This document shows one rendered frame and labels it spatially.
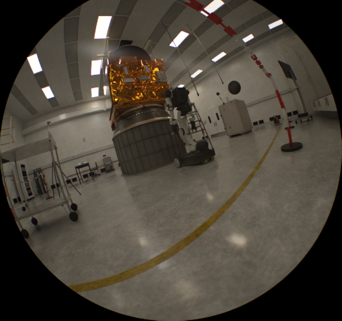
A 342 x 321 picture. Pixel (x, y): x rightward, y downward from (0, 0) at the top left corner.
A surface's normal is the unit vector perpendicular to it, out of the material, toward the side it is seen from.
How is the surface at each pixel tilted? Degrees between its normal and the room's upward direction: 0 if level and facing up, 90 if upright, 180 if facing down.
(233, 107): 90
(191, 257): 0
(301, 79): 90
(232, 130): 90
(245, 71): 90
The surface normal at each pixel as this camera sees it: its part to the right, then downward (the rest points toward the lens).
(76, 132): 0.52, -0.13
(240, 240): -0.29, -0.95
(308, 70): -0.80, 0.26
